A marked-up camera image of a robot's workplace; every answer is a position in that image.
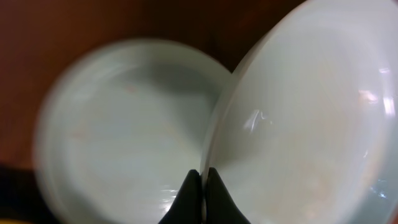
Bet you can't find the light blue plate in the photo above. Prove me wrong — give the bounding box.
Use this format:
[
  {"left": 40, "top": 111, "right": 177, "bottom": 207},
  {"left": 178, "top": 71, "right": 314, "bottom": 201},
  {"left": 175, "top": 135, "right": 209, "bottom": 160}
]
[
  {"left": 206, "top": 0, "right": 397, "bottom": 223},
  {"left": 34, "top": 39, "right": 234, "bottom": 223}
]

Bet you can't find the yellow plate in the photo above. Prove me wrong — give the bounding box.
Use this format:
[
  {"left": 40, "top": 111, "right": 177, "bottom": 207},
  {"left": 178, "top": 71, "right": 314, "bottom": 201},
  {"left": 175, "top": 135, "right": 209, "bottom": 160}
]
[{"left": 0, "top": 219, "right": 31, "bottom": 224}]

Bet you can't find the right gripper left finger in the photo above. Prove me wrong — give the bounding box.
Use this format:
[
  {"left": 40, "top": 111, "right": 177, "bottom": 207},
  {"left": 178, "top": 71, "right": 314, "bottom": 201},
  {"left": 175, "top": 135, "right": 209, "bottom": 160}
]
[{"left": 159, "top": 169, "right": 202, "bottom": 224}]

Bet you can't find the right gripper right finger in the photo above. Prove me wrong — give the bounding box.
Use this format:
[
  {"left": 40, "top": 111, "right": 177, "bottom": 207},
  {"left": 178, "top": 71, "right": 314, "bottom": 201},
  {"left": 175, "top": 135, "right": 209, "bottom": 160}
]
[{"left": 205, "top": 167, "right": 250, "bottom": 224}]

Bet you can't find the black round tray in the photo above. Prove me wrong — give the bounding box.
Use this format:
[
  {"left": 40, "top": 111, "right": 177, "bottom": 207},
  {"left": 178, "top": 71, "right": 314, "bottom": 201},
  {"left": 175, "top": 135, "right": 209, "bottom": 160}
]
[{"left": 1, "top": 165, "right": 60, "bottom": 224}]

